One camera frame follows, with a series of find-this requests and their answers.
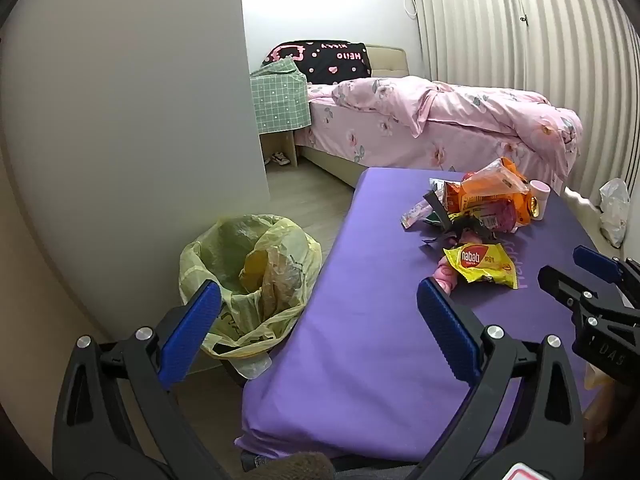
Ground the wooden bedside table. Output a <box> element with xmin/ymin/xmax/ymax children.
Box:
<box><xmin>259</xmin><ymin>127</ymin><xmax>298</xmax><ymax>167</ymax></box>

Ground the green checked cloth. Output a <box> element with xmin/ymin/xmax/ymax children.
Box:
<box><xmin>250</xmin><ymin>57</ymin><xmax>312</xmax><ymax>134</ymax></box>

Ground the pink cup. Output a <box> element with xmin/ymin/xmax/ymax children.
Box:
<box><xmin>529</xmin><ymin>179</ymin><xmax>552</xmax><ymax>222</ymax></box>

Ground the beige bed with pink sheet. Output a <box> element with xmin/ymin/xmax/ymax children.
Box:
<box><xmin>295</xmin><ymin>45</ymin><xmax>583</xmax><ymax>196</ymax></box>

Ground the trash bin with yellow bag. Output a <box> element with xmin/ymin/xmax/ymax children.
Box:
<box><xmin>179</xmin><ymin>214</ymin><xmax>323</xmax><ymax>380</ymax></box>

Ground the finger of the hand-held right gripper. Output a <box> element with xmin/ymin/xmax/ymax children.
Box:
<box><xmin>573</xmin><ymin>246</ymin><xmax>640</xmax><ymax>307</ymax></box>
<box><xmin>538</xmin><ymin>265</ymin><xmax>601</xmax><ymax>329</ymax></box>

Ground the white pleated curtain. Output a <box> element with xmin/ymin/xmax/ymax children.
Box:
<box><xmin>407</xmin><ymin>0</ymin><xmax>640</xmax><ymax>211</ymax></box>

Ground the purple table cloth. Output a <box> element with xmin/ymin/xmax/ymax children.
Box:
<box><xmin>235</xmin><ymin>167</ymin><xmax>608</xmax><ymax>463</ymax></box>

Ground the pink floral duvet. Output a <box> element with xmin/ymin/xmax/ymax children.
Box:
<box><xmin>331</xmin><ymin>75</ymin><xmax>585</xmax><ymax>161</ymax></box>

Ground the orange chips packet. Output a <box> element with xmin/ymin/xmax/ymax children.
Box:
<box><xmin>442</xmin><ymin>180</ymin><xmax>466</xmax><ymax>213</ymax></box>

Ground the orange plastic snack bag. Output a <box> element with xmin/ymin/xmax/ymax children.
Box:
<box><xmin>460</xmin><ymin>157</ymin><xmax>532</xmax><ymax>226</ymax></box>

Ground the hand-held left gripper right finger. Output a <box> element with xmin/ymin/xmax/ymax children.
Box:
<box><xmin>416</xmin><ymin>277</ymin><xmax>586</xmax><ymax>480</ymax></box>

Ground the red pink snack packet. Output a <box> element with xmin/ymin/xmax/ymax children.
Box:
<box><xmin>470</xmin><ymin>200</ymin><xmax>518</xmax><ymax>233</ymax></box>

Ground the white plastic bag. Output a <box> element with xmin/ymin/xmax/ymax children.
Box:
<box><xmin>599</xmin><ymin>178</ymin><xmax>631</xmax><ymax>248</ymax></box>

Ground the yellow snack packet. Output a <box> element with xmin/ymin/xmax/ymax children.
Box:
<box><xmin>442</xmin><ymin>241</ymin><xmax>519</xmax><ymax>290</ymax></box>

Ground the brown fuzzy cloth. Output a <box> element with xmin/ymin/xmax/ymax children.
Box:
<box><xmin>250</xmin><ymin>452</ymin><xmax>336</xmax><ymax>480</ymax></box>

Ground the black wrapper scrap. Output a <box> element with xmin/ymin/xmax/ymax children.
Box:
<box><xmin>422</xmin><ymin>190</ymin><xmax>496</xmax><ymax>251</ymax></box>

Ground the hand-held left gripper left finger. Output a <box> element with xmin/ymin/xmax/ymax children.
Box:
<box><xmin>52</xmin><ymin>280</ymin><xmax>231</xmax><ymax>480</ymax></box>

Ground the black pink printed pillow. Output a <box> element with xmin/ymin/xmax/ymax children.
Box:
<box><xmin>261</xmin><ymin>39</ymin><xmax>373</xmax><ymax>85</ymax></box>

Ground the person's right hand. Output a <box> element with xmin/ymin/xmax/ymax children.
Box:
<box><xmin>584</xmin><ymin>367</ymin><xmax>615</xmax><ymax>442</ymax></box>

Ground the pink pig toy chain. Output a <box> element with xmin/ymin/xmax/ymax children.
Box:
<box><xmin>432</xmin><ymin>230</ymin><xmax>476</xmax><ymax>293</ymax></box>

